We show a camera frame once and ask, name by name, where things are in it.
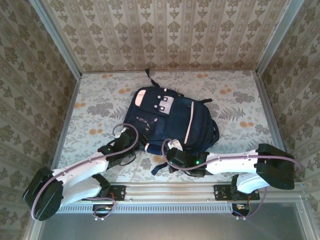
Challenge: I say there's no aluminium table side rail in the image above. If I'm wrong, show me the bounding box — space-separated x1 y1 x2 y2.
254 71 296 183
47 73 82 183

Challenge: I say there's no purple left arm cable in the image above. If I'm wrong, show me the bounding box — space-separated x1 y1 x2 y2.
29 123 140 222

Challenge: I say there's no grey metal sheet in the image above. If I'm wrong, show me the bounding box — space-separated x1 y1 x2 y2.
37 212 308 240

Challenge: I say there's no aluminium mounting rail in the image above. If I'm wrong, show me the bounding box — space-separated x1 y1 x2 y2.
37 181 308 204

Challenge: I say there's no navy blue backpack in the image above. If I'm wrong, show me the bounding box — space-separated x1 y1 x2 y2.
124 68 220 176

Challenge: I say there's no slotted grey cable duct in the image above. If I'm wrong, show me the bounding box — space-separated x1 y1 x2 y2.
44 202 235 214

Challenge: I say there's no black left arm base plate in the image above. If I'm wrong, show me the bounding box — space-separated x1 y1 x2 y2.
81 184 126 202

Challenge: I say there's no aluminium frame corner post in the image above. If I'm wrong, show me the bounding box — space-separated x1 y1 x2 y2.
29 0 82 78
256 0 306 75

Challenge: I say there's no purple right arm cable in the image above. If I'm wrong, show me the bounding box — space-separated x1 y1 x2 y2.
161 139 302 220

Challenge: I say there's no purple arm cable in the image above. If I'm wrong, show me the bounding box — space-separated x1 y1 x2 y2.
29 123 140 222
161 139 302 220

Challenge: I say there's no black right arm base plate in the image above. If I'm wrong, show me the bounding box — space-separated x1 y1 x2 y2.
214 184 260 202

